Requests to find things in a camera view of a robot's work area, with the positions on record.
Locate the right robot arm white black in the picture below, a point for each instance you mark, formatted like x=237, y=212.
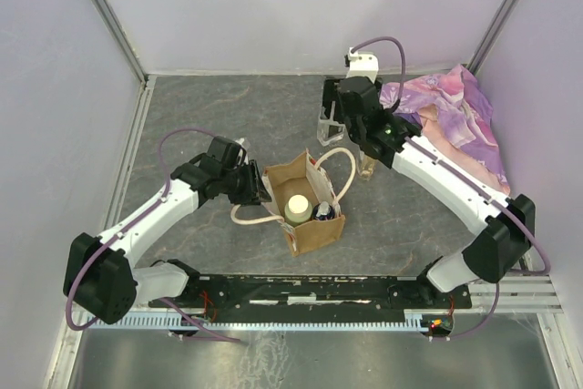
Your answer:
x=503, y=228

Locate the cream lid green jar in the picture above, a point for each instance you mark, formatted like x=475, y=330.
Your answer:
x=298, y=210

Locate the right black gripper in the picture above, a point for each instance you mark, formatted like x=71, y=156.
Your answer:
x=331, y=95

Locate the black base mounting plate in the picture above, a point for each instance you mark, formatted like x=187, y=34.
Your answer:
x=226, y=293

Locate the clear bottle dark cap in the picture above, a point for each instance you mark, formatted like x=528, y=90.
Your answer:
x=328, y=130

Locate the brown canvas tote bag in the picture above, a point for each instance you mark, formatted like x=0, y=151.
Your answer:
x=305, y=175

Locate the light blue slotted cable duct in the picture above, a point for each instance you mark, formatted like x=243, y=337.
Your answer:
x=296, y=320

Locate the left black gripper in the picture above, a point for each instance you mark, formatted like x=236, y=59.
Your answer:
x=256, y=190

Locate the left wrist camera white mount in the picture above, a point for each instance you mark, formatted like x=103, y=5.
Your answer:
x=245, y=145

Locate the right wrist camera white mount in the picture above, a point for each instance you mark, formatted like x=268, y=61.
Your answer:
x=361, y=64

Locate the purple pink patterned cloth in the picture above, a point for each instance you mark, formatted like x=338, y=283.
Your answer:
x=455, y=116

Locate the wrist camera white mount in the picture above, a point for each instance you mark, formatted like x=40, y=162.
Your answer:
x=245, y=145
x=361, y=64

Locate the amber bottle white cap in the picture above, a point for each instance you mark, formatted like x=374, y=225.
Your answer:
x=365, y=166

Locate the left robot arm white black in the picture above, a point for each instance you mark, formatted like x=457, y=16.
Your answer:
x=102, y=275

